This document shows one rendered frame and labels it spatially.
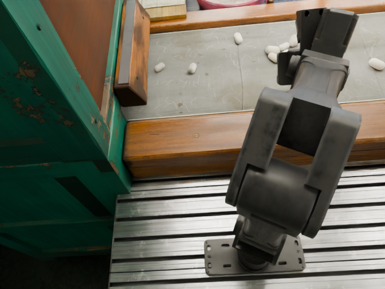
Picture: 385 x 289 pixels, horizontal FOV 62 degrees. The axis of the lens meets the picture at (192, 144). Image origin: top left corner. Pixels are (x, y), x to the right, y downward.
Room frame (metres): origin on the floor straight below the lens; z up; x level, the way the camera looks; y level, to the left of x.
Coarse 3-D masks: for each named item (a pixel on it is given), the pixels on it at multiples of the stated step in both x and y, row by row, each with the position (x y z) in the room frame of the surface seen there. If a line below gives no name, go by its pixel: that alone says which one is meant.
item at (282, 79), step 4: (280, 52) 0.45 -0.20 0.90; (284, 52) 0.45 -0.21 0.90; (280, 56) 0.45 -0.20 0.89; (284, 56) 0.44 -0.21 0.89; (280, 60) 0.44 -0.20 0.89; (284, 60) 0.44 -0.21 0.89; (280, 64) 0.44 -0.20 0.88; (284, 64) 0.43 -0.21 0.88; (280, 68) 0.43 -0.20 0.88; (284, 68) 0.43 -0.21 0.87; (280, 72) 0.43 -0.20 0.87; (284, 72) 0.42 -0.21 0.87; (280, 76) 0.42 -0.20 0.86; (284, 76) 0.42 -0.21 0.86; (288, 76) 0.42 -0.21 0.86; (280, 80) 0.42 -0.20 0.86; (284, 80) 0.41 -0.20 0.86; (288, 80) 0.41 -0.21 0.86; (292, 80) 0.41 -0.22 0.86; (280, 84) 0.41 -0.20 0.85; (284, 84) 0.41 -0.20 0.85; (288, 84) 0.41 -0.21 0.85
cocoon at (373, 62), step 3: (372, 60) 0.51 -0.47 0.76; (375, 60) 0.51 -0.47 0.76; (378, 60) 0.51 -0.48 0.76; (369, 63) 0.51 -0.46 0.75; (372, 63) 0.51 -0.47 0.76; (375, 63) 0.50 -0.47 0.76; (378, 63) 0.50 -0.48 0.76; (381, 63) 0.50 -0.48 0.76; (384, 63) 0.50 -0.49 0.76; (372, 66) 0.50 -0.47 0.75; (375, 66) 0.50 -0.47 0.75; (378, 66) 0.49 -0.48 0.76; (381, 66) 0.49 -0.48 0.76; (384, 66) 0.49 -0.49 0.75; (378, 69) 0.49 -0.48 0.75; (381, 69) 0.49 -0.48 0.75
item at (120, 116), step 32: (0, 192) 0.35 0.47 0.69; (32, 192) 0.35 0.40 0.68; (64, 192) 0.34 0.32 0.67; (96, 192) 0.32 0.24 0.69; (128, 192) 0.31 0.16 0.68; (0, 224) 0.36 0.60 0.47; (32, 224) 0.35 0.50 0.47; (64, 224) 0.33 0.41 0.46; (96, 224) 0.33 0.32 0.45; (32, 256) 0.36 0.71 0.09; (64, 256) 0.35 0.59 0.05
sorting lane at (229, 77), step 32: (192, 32) 0.74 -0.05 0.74; (224, 32) 0.72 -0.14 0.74; (256, 32) 0.70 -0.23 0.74; (288, 32) 0.68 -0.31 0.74; (384, 32) 0.62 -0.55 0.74; (224, 64) 0.60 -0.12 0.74; (256, 64) 0.58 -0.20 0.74; (352, 64) 0.53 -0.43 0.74; (160, 96) 0.52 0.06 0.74; (192, 96) 0.51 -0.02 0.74; (224, 96) 0.49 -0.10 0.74; (256, 96) 0.47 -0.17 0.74; (352, 96) 0.43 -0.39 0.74; (384, 96) 0.41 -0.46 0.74
